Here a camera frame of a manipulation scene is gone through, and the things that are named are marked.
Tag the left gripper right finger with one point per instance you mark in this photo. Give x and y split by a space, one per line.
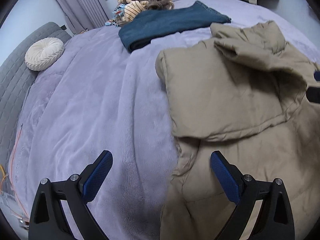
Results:
228 175

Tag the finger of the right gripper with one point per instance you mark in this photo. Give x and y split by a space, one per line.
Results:
317 75
313 94

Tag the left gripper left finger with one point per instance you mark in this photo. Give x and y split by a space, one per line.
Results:
93 176

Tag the beige puffer jacket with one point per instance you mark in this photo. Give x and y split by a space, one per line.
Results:
242 92

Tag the brown striped clothes pile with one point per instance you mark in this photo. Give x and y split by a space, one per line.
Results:
127 10

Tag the lavender plush bed blanket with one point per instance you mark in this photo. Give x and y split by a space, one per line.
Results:
98 96

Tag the round cream pleated cushion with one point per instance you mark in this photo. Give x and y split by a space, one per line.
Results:
43 53

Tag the folded blue jeans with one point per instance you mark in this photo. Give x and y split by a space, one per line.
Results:
152 24

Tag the grey window curtain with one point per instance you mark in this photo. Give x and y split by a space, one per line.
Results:
83 15

